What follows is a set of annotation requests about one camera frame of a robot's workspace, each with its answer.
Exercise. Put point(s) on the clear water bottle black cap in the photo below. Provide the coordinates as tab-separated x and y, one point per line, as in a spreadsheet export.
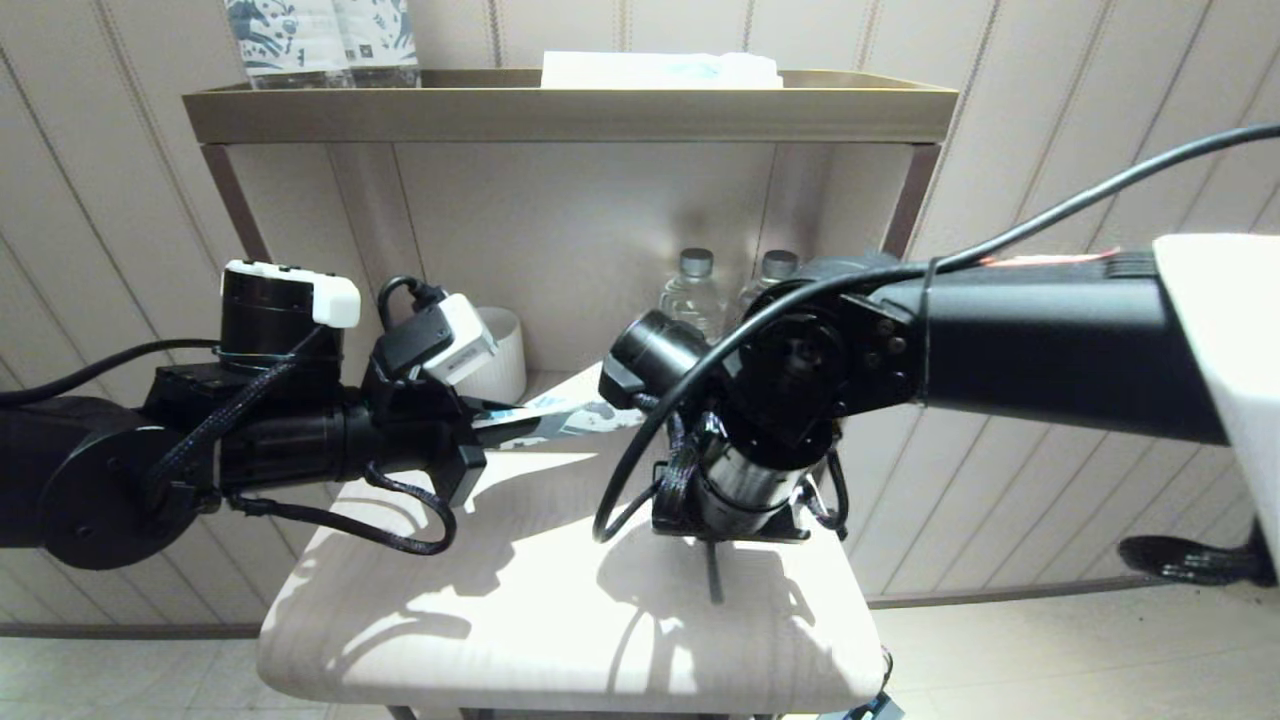
775	268
690	295

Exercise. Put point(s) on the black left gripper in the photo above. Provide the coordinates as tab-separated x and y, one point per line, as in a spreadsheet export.
460	450

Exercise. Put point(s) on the white blue tissue pack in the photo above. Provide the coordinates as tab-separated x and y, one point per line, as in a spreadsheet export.
650	70

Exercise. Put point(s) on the black blue plastic part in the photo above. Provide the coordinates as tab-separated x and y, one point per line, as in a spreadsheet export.
870	708

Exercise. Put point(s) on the blue patterned plastic bag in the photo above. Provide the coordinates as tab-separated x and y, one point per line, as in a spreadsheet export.
580	415

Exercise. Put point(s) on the white ribbed ceramic mug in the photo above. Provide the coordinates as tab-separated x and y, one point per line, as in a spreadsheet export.
500	360

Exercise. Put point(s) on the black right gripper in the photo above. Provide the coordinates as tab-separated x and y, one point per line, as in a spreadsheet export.
730	520

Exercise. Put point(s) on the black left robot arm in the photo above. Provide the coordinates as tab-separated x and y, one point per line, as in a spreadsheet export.
100	470

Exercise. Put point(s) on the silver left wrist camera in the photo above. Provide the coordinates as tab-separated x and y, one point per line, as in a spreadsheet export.
460	340

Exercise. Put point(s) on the beige wooden shelf cabinet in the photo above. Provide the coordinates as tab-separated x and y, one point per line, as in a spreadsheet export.
560	220

